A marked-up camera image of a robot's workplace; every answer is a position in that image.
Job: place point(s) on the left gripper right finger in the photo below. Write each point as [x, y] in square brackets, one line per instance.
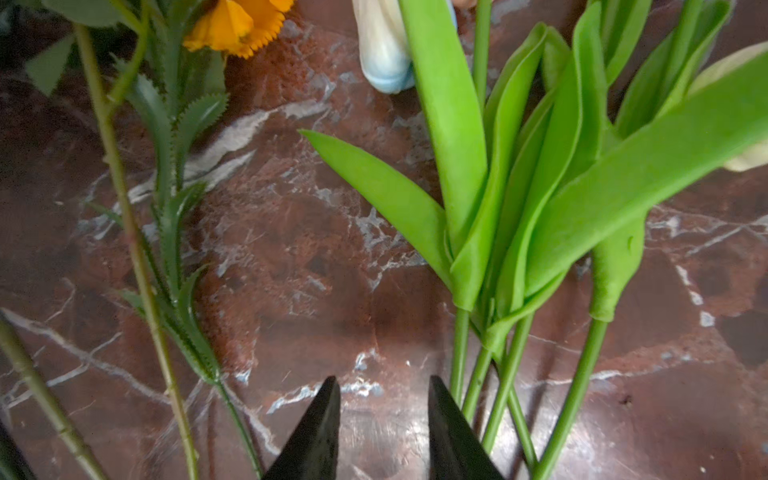
[455, 453]

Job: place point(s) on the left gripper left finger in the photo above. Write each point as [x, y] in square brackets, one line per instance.
[312, 450]

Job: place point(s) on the tulip bunch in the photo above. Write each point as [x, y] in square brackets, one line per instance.
[535, 174]

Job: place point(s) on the orange daisy stem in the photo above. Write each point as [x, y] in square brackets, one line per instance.
[166, 59]

